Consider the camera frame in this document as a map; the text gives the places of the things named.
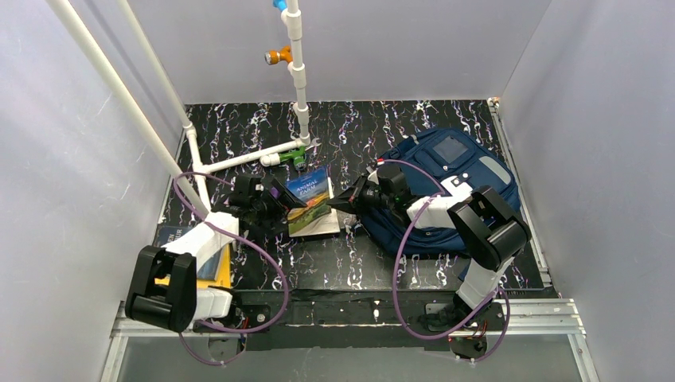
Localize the Animal Farm green book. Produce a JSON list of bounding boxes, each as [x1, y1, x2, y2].
[[286, 166, 341, 237]]

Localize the navy blue backpack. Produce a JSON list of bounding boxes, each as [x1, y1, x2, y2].
[[359, 128, 521, 256]]

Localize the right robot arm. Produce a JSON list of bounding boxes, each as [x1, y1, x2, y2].
[[327, 159, 532, 333]]

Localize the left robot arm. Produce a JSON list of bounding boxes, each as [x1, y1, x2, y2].
[[124, 175, 306, 333]]

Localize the silver wrench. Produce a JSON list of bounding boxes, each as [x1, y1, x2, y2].
[[307, 138, 321, 148]]

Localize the yellow book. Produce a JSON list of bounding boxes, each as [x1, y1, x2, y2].
[[155, 244, 233, 291]]

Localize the Nineteen Eighty-Four dark book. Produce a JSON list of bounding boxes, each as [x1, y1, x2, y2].
[[153, 225, 223, 281]]

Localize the blue pipe fitting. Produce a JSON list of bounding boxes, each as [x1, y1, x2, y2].
[[272, 0, 287, 12]]

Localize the green hose nozzle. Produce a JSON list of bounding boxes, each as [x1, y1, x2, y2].
[[279, 146, 307, 171]]

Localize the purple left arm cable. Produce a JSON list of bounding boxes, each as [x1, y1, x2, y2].
[[173, 171, 291, 368]]

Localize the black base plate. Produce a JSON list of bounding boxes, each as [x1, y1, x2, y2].
[[208, 286, 507, 353]]

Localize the orange hose nozzle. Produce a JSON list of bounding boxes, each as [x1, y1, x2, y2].
[[264, 45, 293, 65]]

